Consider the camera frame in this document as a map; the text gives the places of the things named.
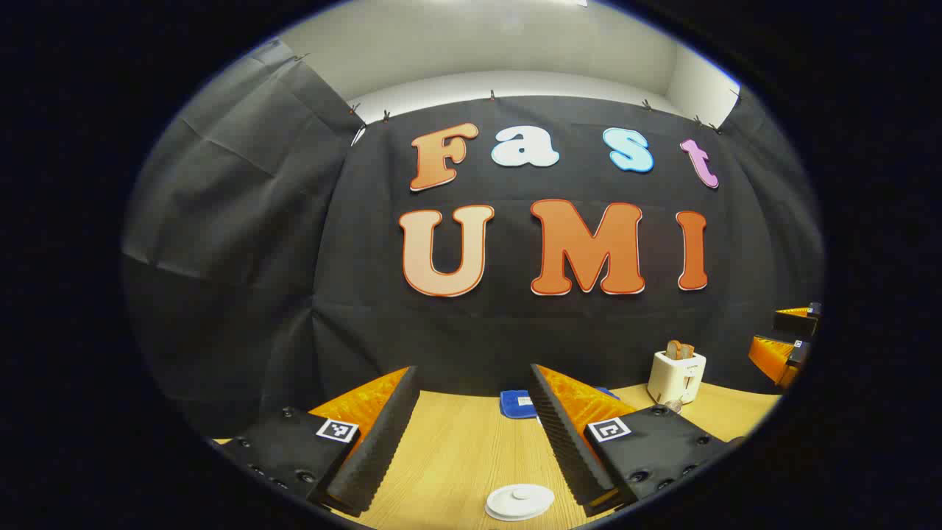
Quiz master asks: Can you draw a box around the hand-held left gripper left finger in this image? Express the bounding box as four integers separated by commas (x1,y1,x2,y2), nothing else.
213,366,422,517

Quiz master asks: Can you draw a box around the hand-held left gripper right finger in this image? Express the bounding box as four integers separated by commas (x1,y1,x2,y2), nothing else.
530,364,744,517

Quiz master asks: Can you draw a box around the white teacup lid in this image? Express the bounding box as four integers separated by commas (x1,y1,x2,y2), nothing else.
484,484,556,523

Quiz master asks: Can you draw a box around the blue towel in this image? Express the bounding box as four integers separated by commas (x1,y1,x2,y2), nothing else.
500,388,619,420

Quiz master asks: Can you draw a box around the white toaster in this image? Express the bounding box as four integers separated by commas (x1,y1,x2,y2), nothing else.
647,350,707,406

